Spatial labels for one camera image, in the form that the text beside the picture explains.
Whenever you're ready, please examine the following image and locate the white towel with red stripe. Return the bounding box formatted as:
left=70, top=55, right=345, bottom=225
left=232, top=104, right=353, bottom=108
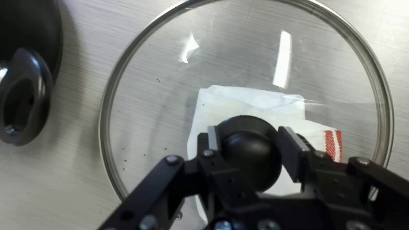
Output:
left=185, top=85, right=345, bottom=225

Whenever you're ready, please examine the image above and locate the black cooking pot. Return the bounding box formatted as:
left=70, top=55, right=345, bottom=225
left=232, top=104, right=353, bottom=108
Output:
left=0, top=0, right=65, bottom=147

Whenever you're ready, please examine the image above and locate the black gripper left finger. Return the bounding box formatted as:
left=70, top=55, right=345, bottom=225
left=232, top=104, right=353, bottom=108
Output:
left=98, top=125, right=256, bottom=230

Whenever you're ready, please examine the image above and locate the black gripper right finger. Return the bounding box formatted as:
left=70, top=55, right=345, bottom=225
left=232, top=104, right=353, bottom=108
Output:
left=277, top=125, right=409, bottom=230

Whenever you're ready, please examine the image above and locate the glass lid with black knob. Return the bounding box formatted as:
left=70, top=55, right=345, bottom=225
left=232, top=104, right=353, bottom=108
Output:
left=97, top=0, right=396, bottom=205

